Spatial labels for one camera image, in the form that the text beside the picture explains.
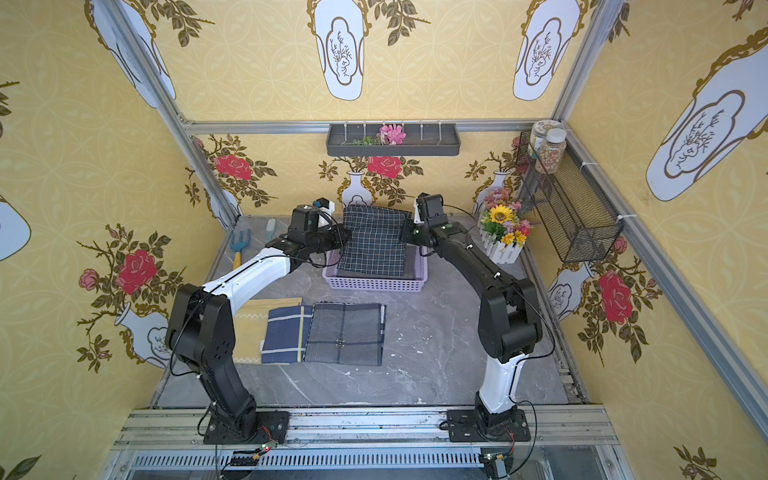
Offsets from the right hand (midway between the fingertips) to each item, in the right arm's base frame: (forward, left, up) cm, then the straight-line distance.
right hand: (415, 225), depth 93 cm
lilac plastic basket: (-12, 0, -13) cm, 18 cm away
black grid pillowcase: (-13, +11, +6) cm, 18 cm away
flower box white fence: (+2, -28, -4) cm, 29 cm away
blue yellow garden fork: (+4, +65, -19) cm, 68 cm away
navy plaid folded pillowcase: (-29, +38, -18) cm, 51 cm away
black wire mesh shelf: (-4, -44, +10) cm, 45 cm away
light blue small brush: (+12, +55, -17) cm, 59 cm away
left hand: (-3, +23, +1) cm, 23 cm away
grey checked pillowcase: (-28, +19, -18) cm, 38 cm away
